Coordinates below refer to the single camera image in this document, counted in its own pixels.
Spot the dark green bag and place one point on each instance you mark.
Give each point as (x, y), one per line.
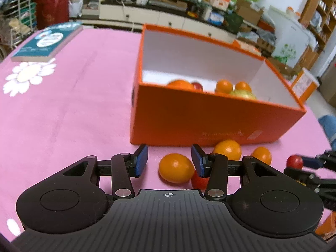
(233, 22)

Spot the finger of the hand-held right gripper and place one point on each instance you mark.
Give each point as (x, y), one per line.
(299, 173)
(309, 161)

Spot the white low television cabinet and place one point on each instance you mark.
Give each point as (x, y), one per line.
(157, 15)

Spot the orange gift carton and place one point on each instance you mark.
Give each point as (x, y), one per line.
(246, 47)

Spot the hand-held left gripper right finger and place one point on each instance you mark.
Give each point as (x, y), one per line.
(198, 160)

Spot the red gift bag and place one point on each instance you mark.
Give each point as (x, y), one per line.
(52, 10)

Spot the brown cardboard box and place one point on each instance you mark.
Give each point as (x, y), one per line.
(249, 11)

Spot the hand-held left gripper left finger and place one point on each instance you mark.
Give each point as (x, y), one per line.
(141, 160)

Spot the yellow pear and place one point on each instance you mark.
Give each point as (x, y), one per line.
(242, 94)

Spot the orange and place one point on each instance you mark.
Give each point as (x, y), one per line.
(176, 168)
(224, 86)
(179, 84)
(227, 149)
(261, 155)
(243, 86)

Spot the small red apple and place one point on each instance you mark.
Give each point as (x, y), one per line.
(197, 183)
(294, 162)
(197, 85)

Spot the pink daisy tablecloth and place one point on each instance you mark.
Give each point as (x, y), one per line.
(78, 105)

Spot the orange white small carton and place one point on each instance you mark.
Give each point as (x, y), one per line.
(221, 0)

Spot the blue fabric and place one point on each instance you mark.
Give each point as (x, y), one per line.
(329, 131)

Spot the metal shopping cart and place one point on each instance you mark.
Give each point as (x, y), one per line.
(18, 18)

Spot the white plastic bag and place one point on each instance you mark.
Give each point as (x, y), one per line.
(77, 2)

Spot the blue white tissue box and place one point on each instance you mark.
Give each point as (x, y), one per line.
(216, 17)

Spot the wooden shelf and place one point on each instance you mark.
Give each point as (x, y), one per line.
(320, 10)

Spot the orange cardboard box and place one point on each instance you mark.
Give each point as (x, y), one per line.
(197, 120)

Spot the teal book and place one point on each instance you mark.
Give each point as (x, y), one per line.
(47, 42)

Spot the white small fridge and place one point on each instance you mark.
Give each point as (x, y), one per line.
(288, 42)

